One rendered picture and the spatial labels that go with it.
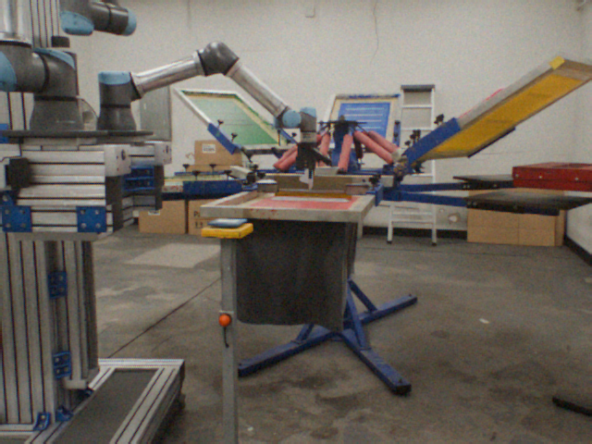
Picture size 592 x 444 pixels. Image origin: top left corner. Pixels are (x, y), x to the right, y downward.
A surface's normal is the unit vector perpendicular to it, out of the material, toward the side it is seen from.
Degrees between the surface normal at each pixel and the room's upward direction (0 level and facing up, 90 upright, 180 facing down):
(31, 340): 90
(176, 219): 90
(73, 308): 90
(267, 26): 90
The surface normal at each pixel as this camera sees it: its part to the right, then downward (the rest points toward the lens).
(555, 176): -0.69, 0.11
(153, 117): -0.23, 0.15
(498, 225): -0.22, -0.07
